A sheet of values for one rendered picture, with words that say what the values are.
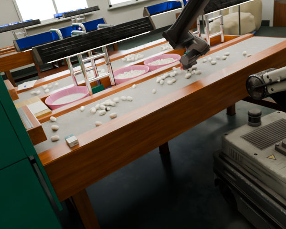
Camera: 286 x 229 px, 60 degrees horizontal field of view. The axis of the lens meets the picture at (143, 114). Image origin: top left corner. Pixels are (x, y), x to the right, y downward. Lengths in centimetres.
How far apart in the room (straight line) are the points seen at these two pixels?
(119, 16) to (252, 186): 608
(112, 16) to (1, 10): 248
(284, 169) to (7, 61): 348
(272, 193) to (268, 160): 14
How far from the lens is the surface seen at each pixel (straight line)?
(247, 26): 443
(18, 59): 390
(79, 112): 133
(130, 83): 149
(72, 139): 100
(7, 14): 619
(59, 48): 118
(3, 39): 619
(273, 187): 127
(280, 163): 125
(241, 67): 149
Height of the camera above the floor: 125
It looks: 27 degrees down
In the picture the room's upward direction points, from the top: 12 degrees counter-clockwise
